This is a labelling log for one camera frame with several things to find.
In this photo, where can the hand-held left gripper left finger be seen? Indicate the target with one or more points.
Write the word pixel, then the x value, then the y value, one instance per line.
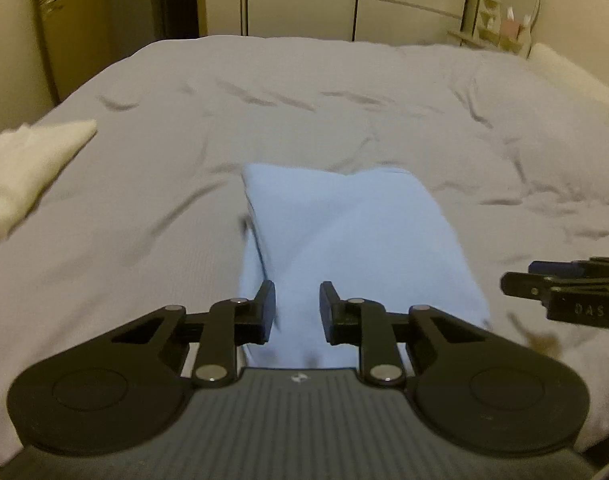
pixel 268 310

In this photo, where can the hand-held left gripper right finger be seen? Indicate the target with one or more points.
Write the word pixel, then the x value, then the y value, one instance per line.
pixel 326 310

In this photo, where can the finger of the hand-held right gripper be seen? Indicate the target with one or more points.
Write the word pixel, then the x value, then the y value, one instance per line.
pixel 554 266
pixel 522 284

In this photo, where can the light blue shirt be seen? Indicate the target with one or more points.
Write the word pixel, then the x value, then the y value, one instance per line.
pixel 354 240

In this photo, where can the bed with grey sheet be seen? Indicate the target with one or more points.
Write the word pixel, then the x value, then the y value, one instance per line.
pixel 159 200

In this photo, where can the white headboard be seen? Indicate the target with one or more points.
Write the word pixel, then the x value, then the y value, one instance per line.
pixel 574 72

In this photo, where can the small shelf with toiletries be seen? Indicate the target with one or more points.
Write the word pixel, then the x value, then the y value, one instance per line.
pixel 499 30

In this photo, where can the white folded cloth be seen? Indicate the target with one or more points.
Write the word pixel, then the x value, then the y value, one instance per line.
pixel 24 170

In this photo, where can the cream wardrobe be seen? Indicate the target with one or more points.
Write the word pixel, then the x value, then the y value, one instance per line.
pixel 354 5

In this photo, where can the wooden door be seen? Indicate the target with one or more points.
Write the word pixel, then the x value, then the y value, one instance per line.
pixel 69 35

